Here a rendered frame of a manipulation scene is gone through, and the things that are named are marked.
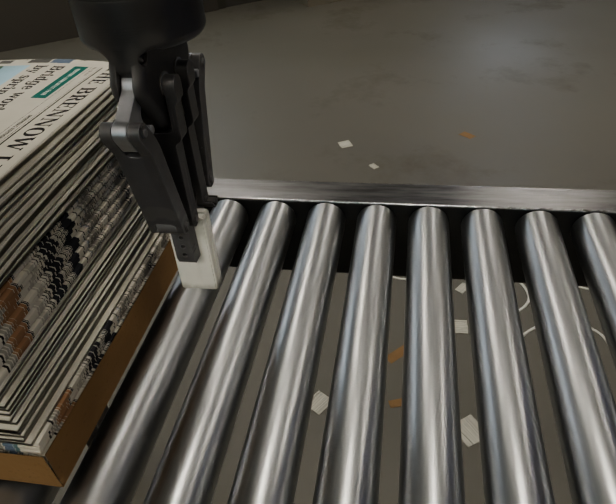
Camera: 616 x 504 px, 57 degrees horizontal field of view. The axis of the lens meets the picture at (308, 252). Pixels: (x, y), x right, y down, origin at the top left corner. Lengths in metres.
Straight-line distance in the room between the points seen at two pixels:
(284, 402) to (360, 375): 0.07
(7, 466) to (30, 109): 0.27
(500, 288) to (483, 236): 0.09
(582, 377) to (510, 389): 0.06
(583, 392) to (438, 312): 0.14
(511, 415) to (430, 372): 0.07
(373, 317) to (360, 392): 0.09
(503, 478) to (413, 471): 0.07
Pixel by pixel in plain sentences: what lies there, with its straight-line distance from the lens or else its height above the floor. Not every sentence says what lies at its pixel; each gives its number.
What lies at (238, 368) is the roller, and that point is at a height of 0.79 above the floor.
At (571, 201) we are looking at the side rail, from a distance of 0.77.
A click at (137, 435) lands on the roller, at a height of 0.79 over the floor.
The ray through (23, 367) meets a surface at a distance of 0.44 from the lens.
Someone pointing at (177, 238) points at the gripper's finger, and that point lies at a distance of 0.43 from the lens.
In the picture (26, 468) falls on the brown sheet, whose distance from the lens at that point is 0.49.
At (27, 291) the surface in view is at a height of 0.95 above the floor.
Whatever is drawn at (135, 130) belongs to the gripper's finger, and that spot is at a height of 1.06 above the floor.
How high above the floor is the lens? 1.20
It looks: 38 degrees down
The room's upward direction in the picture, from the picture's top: 4 degrees counter-clockwise
